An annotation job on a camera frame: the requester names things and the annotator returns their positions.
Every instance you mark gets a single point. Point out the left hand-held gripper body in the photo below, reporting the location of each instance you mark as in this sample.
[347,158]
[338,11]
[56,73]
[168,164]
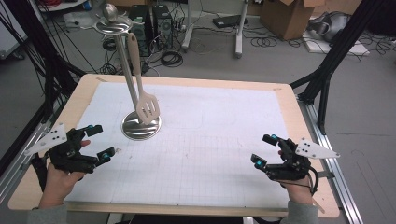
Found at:
[68,155]

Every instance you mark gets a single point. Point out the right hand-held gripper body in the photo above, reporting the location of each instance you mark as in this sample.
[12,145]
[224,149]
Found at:
[292,169]

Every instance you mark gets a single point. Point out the metal utensil stand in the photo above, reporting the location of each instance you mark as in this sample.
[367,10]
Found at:
[134,132]

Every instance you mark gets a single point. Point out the beige slotted spatula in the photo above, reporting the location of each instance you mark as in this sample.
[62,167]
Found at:
[148,109]

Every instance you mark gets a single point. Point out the person's right hand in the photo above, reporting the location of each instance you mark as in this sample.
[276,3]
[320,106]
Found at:
[300,193]

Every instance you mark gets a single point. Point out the person's left hand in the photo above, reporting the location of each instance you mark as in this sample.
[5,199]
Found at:
[59,186]

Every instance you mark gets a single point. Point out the black computer tower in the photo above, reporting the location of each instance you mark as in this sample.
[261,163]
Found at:
[162,25]
[144,37]

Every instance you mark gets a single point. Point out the cardboard box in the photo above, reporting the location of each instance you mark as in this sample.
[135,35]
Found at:
[286,21]

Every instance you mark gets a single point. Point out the white floor board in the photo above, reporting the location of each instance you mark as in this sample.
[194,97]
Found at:
[351,49]

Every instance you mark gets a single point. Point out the white cabinet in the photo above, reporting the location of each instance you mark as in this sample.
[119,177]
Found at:
[9,40]

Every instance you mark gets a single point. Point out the black flat device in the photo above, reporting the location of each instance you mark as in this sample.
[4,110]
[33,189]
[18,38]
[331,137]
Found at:
[227,21]

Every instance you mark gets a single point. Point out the white round table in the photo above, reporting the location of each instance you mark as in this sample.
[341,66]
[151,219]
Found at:
[62,6]

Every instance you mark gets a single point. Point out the grey rounded device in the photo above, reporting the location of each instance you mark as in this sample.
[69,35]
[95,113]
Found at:
[336,25]

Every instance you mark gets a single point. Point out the aluminium rail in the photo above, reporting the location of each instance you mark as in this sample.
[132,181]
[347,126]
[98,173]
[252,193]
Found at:
[342,186]
[18,168]

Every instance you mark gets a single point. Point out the black metal frame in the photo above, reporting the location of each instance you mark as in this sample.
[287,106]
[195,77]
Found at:
[342,40]
[46,62]

